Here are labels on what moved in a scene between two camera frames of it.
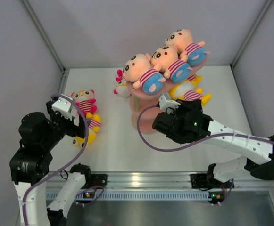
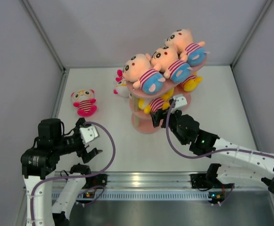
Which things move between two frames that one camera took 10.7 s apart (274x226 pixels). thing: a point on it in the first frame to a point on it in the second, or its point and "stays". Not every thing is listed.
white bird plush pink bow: [121, 88] stays
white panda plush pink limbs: [85, 100] stays
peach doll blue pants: [166, 59] stays
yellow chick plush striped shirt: [94, 122] to [154, 104]
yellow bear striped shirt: [192, 95] to [167, 95]
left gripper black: [74, 130] to [88, 156]
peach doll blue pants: [194, 52] stays
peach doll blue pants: [136, 69] stays
